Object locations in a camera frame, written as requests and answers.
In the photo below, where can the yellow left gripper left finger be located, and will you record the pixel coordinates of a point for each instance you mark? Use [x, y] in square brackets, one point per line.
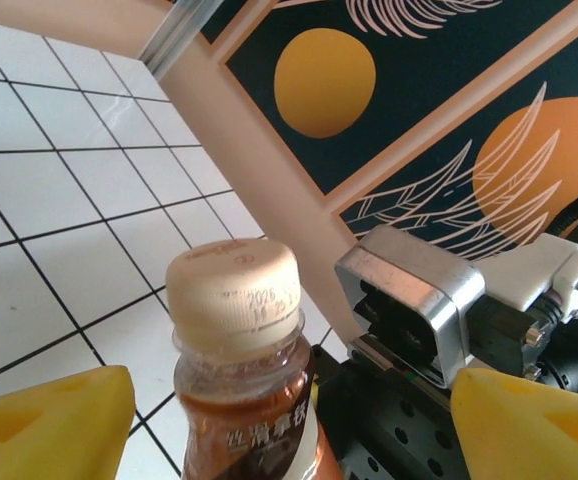
[44, 430]

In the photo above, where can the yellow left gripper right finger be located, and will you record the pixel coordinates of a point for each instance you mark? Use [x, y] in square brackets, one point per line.
[539, 435]

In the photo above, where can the aluminium corner post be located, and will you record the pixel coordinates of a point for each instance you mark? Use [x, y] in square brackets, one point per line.
[179, 32]

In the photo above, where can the brown coffee bottle beige cap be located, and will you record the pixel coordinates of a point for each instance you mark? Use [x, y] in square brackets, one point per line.
[249, 380]

